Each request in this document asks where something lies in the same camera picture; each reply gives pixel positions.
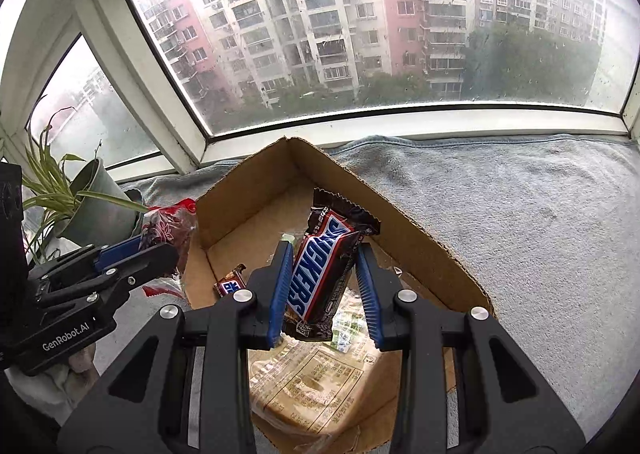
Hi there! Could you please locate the snickers bar chinese label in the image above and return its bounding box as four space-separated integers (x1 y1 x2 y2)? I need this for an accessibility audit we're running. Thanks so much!
215 263 246 298

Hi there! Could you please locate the grey blanket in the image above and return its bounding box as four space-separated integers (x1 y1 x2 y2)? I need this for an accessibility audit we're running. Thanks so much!
89 133 640 454

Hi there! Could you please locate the green pot saucer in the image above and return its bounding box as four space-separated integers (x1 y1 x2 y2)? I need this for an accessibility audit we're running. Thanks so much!
125 188 144 237

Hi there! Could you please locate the bread loaf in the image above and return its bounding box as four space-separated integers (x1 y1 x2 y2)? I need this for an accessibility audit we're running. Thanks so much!
248 289 401 453

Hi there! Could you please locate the brown cardboard box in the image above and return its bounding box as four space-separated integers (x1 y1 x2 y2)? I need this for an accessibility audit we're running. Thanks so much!
179 135 497 454

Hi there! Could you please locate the small green candy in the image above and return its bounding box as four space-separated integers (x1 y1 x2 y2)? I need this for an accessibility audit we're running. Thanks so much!
280 233 296 244

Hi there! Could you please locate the snickers bar english label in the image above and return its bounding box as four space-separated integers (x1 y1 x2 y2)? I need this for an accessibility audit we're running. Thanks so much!
283 187 381 341

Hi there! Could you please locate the spider plant in green pot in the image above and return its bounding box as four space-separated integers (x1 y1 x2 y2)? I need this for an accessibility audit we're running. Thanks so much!
23 106 149 263

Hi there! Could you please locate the red clear snack bag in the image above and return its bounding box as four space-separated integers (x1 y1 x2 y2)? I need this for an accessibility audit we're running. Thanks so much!
139 198 198 300

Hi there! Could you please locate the white gloved left hand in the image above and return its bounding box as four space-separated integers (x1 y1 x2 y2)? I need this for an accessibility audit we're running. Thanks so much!
4 344 100 426

